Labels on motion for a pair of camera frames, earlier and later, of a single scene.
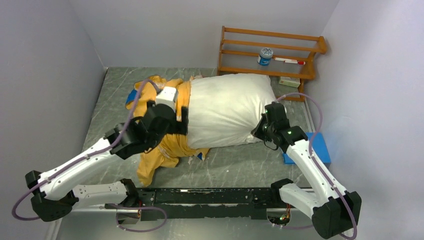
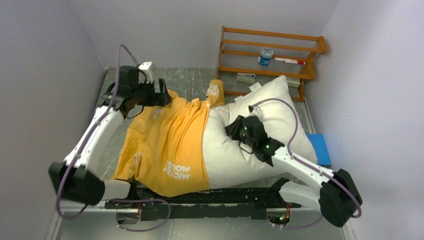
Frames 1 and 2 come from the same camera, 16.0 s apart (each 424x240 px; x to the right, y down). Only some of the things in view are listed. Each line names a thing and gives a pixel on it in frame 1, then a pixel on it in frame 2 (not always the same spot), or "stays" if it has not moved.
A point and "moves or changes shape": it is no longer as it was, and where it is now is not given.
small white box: x=290 y=81 stays
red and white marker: x=289 y=60 stays
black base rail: x=194 y=203 stays
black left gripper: x=179 y=127 to x=163 y=99
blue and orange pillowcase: x=172 y=146 moves or changes shape
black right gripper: x=257 y=132 to x=233 y=130
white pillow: x=223 y=110 to x=229 y=163
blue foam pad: x=319 y=147 stays
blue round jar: x=266 y=54 stays
